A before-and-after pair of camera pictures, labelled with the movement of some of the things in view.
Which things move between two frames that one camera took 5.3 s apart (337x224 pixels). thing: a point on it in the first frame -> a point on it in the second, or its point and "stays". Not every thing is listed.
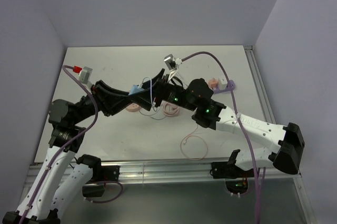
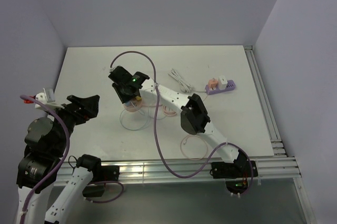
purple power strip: (232, 84) stays
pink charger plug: (213, 83) stays
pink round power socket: (132, 107) stays
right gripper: (162, 84) -> (124, 98)
